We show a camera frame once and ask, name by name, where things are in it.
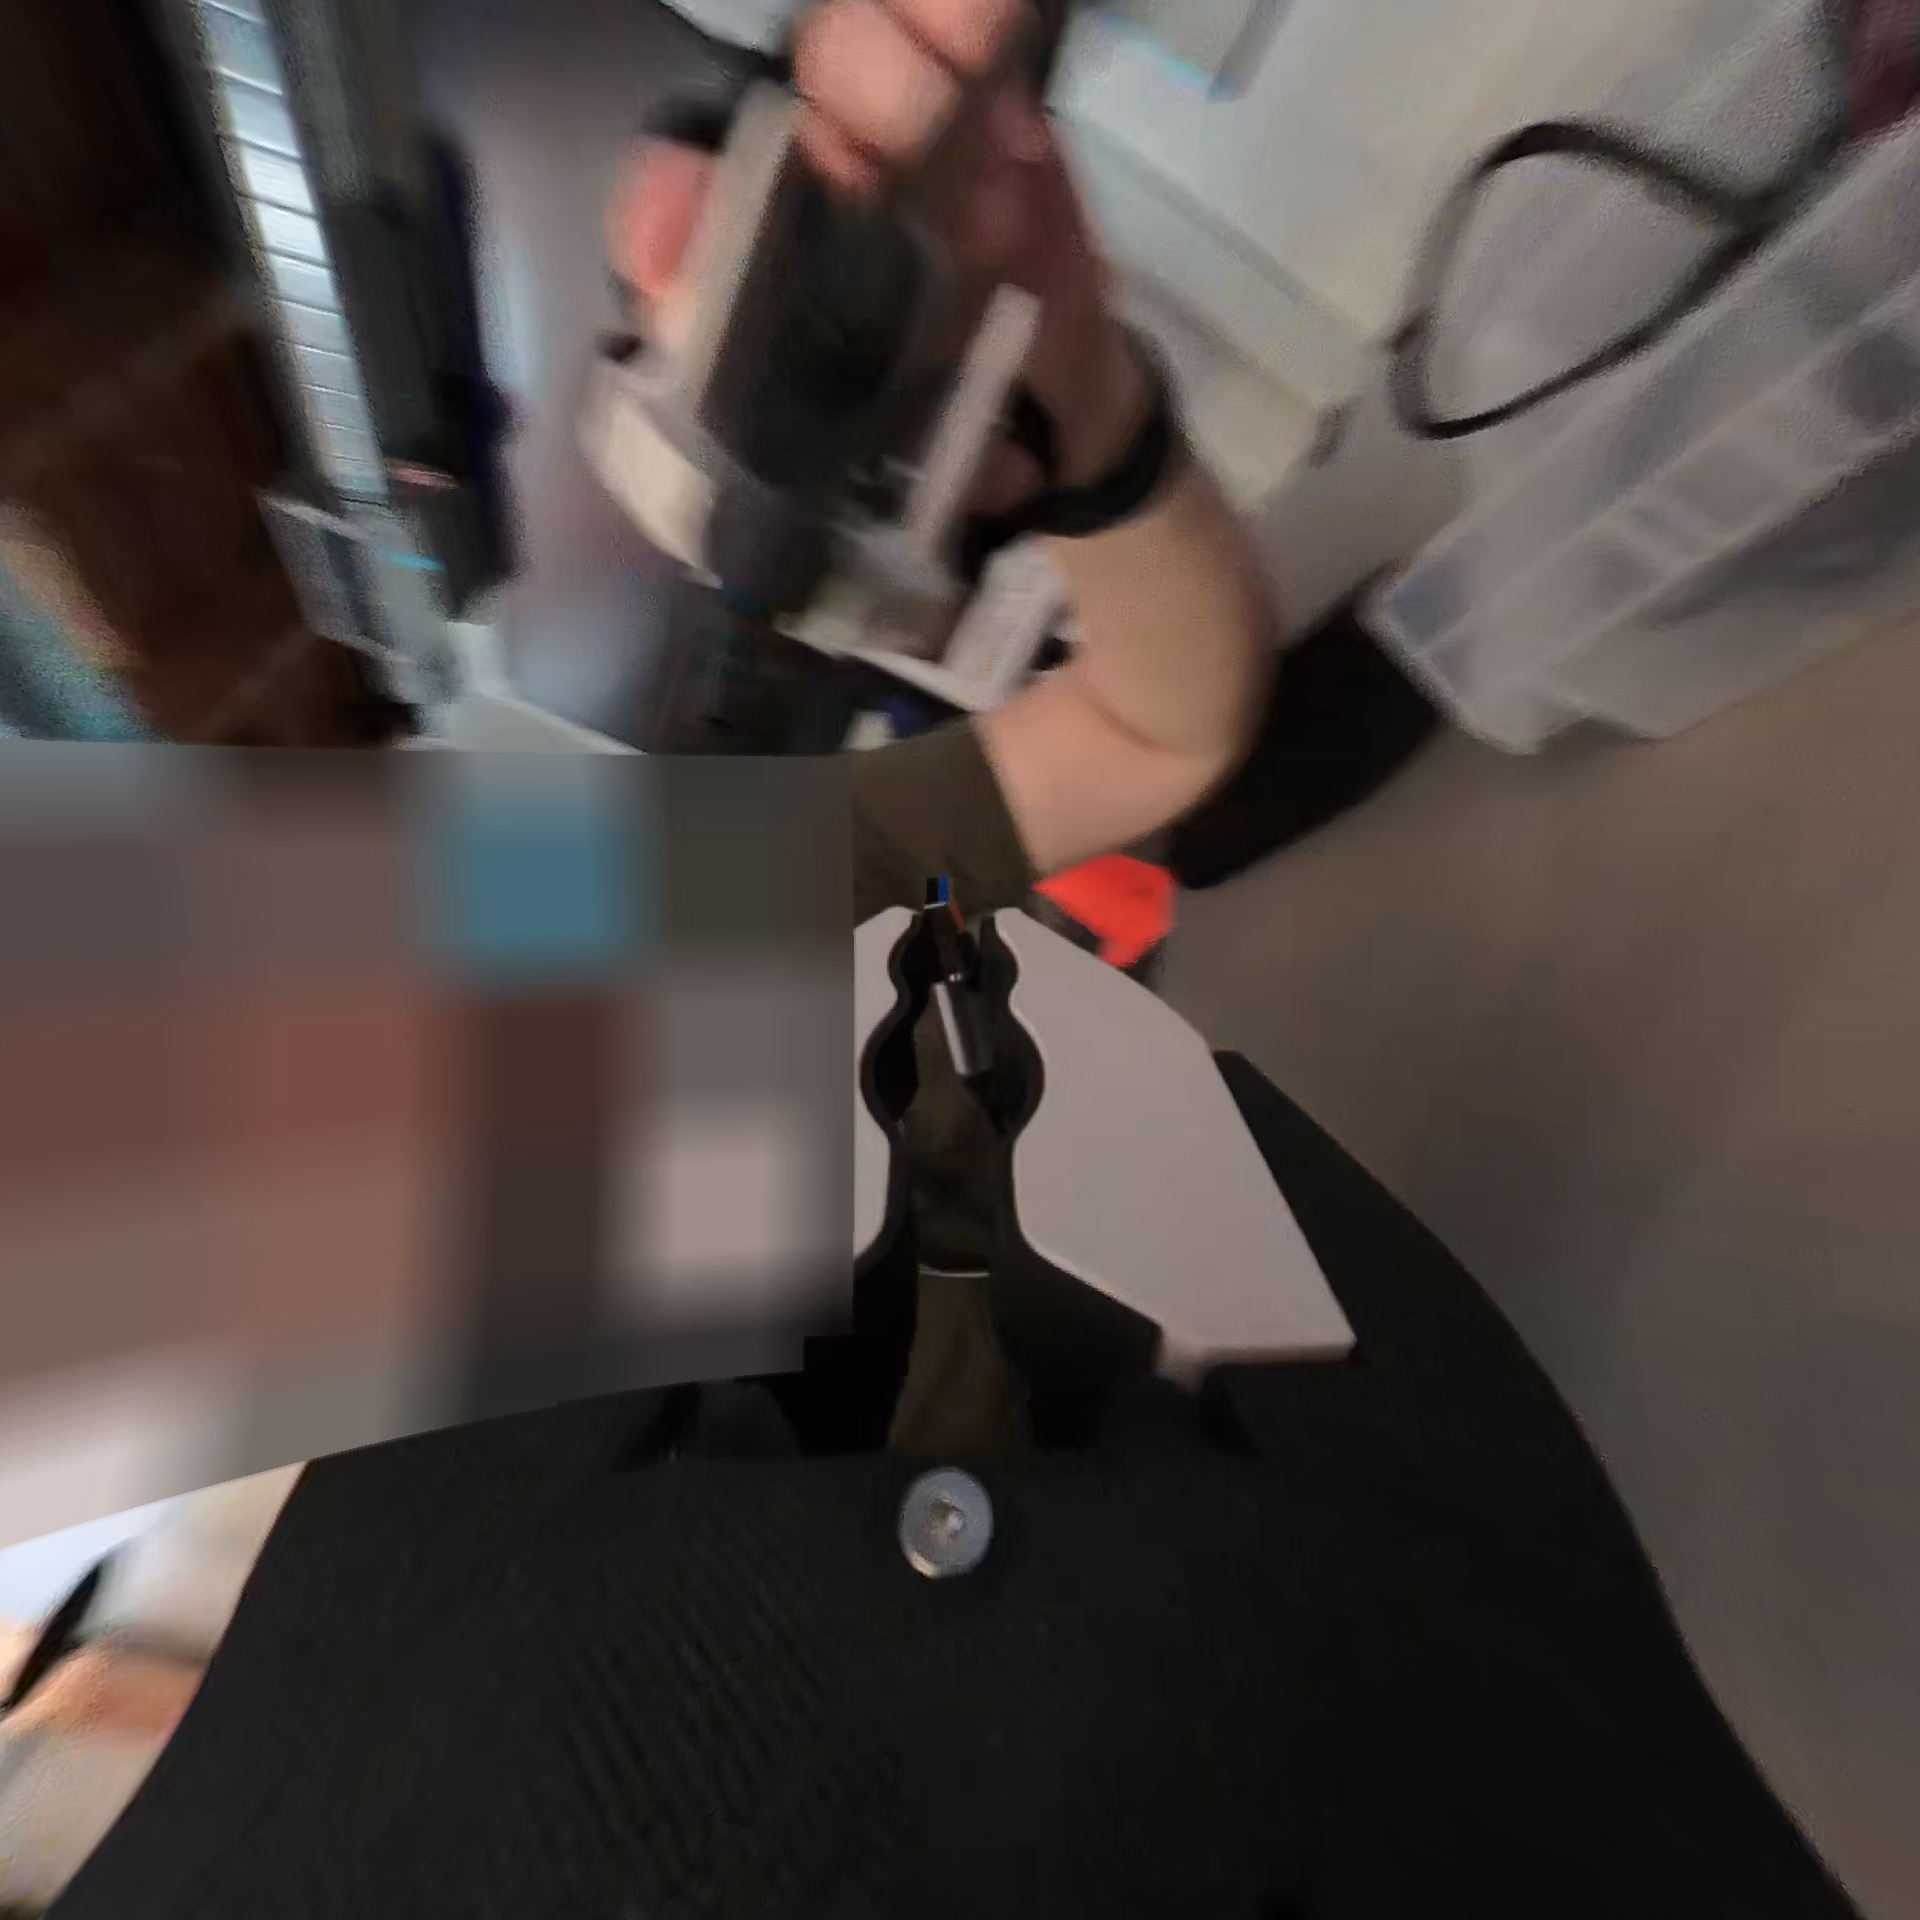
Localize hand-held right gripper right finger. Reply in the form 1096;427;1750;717
981;906;1360;1459

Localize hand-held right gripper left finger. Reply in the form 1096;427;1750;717
801;914;923;1455

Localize grey plug usb cable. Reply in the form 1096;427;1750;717
917;874;1004;1087

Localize clear plastic bin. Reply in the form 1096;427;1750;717
1363;120;1920;753

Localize person's left forearm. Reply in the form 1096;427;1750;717
974;480;1279;889

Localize person's left hand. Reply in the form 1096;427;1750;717
786;0;1150;469

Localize orange red flat object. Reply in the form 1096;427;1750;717
1033;854;1179;970

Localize black wristband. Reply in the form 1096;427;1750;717
960;345;1182;573

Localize black wrist rest pad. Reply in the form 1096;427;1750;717
1161;615;1449;894

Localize silver ventilation duct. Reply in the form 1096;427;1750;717
210;0;377;499

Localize tangle of assorted cables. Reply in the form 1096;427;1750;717
1386;120;1847;445

